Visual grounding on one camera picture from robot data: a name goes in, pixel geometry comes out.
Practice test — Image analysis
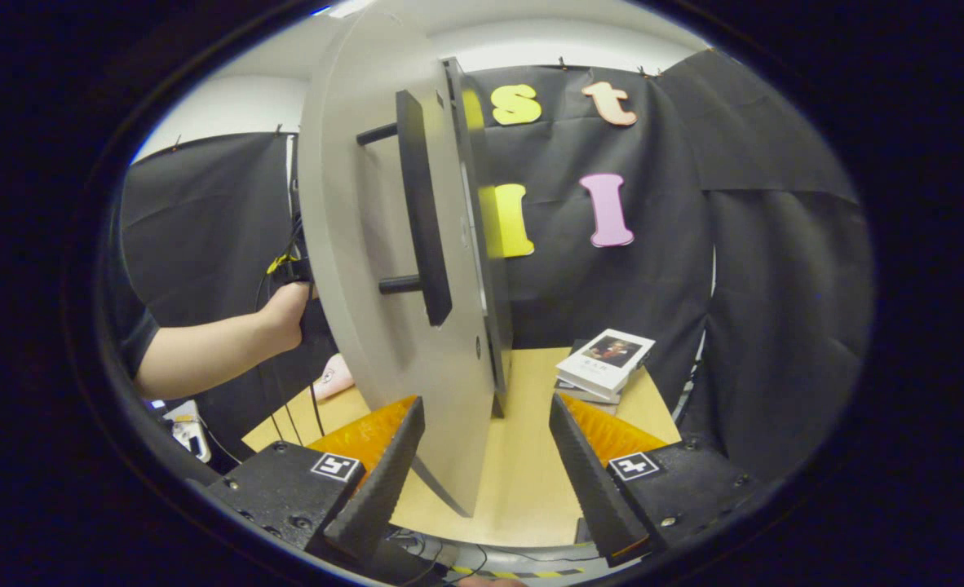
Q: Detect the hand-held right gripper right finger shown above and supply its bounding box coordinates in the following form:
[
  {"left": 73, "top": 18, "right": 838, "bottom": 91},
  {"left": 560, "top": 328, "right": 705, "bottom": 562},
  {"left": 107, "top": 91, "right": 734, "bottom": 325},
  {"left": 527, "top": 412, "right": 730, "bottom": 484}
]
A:
[{"left": 549, "top": 395, "right": 764, "bottom": 567}]

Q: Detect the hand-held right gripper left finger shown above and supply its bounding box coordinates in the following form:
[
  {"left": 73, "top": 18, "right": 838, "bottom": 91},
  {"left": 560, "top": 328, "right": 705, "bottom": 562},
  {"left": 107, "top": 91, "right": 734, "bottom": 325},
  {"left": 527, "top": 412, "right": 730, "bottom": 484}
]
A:
[{"left": 205, "top": 397, "right": 426, "bottom": 563}]

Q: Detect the light grey cabinet door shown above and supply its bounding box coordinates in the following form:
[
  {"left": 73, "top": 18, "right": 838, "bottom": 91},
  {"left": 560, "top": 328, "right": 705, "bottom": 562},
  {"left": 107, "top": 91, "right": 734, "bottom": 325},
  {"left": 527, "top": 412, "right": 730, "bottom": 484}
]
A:
[{"left": 298, "top": 4, "right": 499, "bottom": 519}]

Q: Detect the black cabinet door handle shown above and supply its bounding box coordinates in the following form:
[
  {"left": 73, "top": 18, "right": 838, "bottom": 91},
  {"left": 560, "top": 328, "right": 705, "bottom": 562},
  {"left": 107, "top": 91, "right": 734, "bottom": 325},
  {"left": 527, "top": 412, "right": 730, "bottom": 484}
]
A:
[{"left": 357, "top": 90, "right": 455, "bottom": 328}]

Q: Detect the grey book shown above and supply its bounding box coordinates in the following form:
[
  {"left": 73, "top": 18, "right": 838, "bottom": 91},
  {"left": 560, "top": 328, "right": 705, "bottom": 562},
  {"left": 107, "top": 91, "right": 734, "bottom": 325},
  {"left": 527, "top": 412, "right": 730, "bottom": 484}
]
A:
[{"left": 554, "top": 377, "right": 621, "bottom": 406}]

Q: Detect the yellow black floor tape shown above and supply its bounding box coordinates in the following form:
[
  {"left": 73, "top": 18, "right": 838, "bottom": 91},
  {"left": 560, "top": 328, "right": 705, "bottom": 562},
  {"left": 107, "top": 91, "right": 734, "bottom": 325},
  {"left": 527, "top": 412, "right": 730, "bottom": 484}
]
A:
[{"left": 449, "top": 565, "right": 585, "bottom": 580}]

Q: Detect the small pink item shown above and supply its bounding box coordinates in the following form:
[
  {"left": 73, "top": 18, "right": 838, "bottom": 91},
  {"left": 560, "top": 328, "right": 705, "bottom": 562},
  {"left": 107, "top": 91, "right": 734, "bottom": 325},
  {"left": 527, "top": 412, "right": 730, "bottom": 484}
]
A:
[{"left": 312, "top": 353, "right": 356, "bottom": 402}]

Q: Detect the white book with portrait cover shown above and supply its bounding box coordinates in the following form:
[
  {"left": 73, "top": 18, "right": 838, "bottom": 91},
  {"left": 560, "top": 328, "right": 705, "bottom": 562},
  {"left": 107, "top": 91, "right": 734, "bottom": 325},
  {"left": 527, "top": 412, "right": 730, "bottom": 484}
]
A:
[{"left": 555, "top": 329, "right": 657, "bottom": 400}]

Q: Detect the dark shirt sleeve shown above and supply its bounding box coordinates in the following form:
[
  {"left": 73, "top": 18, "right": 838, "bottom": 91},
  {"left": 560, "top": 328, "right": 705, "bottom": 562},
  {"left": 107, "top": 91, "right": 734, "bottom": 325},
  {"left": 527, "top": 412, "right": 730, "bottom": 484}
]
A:
[{"left": 115, "top": 306, "right": 161, "bottom": 380}]

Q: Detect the white object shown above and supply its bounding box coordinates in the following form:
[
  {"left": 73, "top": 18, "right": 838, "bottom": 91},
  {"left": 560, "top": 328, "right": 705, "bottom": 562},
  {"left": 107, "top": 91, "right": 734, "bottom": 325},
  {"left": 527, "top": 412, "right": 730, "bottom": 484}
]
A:
[{"left": 164, "top": 399, "right": 212, "bottom": 462}]

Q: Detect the black backdrop cloth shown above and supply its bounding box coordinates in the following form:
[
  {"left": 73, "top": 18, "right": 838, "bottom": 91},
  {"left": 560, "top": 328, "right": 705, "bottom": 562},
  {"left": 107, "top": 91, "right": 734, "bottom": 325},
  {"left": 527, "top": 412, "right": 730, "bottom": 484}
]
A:
[{"left": 119, "top": 49, "right": 874, "bottom": 482}]

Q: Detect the black cable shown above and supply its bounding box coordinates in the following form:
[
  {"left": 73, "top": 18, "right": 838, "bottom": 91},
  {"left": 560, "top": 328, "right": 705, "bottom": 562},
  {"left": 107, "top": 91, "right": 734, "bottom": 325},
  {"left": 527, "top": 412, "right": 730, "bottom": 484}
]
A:
[
  {"left": 384, "top": 528, "right": 532, "bottom": 585},
  {"left": 309, "top": 355, "right": 326, "bottom": 439}
]

